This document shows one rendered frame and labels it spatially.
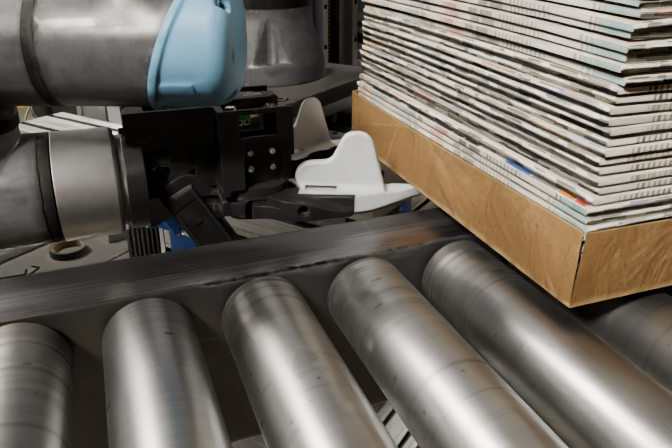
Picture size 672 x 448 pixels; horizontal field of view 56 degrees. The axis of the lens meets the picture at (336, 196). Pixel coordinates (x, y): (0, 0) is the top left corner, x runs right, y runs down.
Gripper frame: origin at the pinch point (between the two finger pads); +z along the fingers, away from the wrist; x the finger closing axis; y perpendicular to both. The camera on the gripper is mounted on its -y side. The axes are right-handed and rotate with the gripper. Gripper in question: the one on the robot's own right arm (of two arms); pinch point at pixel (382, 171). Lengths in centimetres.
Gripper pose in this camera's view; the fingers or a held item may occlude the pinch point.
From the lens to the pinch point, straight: 51.7
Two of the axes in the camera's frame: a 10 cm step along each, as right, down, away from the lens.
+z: 9.3, -1.4, 3.3
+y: 0.0, -9.2, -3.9
